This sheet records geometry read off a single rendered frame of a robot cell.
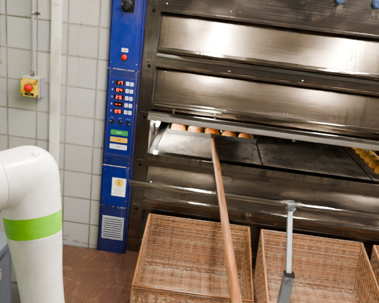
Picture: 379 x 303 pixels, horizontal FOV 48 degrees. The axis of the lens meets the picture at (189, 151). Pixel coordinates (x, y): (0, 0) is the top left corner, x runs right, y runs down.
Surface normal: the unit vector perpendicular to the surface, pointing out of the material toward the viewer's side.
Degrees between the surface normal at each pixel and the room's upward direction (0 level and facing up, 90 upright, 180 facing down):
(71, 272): 0
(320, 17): 90
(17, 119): 90
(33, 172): 61
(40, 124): 90
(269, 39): 70
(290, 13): 90
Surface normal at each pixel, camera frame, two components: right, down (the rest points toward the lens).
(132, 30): -0.07, 0.31
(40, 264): 0.43, 0.22
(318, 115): -0.03, -0.03
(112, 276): 0.12, -0.94
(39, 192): 0.61, 0.12
